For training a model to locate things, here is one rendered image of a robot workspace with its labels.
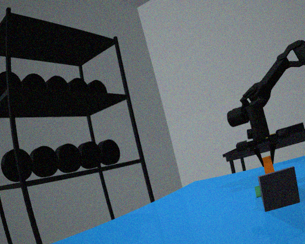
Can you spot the orange block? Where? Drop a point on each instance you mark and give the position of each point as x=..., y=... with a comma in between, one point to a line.
x=268, y=166

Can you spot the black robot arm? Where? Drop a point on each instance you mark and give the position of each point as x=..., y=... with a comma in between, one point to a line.
x=259, y=93

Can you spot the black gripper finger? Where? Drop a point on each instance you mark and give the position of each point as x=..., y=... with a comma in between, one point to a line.
x=272, y=150
x=256, y=150

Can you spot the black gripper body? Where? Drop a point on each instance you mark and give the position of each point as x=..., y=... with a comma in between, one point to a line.
x=260, y=130

